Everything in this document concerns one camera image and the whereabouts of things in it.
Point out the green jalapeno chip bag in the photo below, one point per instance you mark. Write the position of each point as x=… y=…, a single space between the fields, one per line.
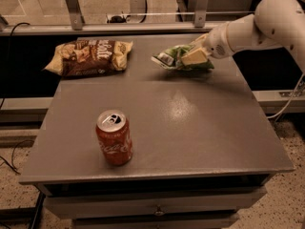
x=170 y=59

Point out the lower grey drawer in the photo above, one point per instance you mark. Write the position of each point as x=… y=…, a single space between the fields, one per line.
x=198 y=220

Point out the red Coca-Cola can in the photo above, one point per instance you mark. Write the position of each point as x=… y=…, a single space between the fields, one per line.
x=113 y=133

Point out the grey drawer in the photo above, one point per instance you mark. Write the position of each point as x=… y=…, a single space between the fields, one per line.
x=89 y=207
x=198 y=220

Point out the grey drawer cabinet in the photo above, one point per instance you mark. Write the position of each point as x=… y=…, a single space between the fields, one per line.
x=189 y=130

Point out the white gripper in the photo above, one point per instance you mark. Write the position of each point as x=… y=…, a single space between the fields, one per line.
x=215 y=42

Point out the metal drawer knob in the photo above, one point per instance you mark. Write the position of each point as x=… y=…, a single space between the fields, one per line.
x=159 y=212

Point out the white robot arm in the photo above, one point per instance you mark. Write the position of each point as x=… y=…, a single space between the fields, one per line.
x=274 y=24

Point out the upper grey drawer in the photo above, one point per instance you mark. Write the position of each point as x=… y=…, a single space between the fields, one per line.
x=89 y=207

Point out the metal railing frame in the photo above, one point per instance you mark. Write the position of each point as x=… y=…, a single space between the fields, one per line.
x=89 y=16

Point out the brown chip bag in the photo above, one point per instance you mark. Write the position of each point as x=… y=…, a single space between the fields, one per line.
x=87 y=57

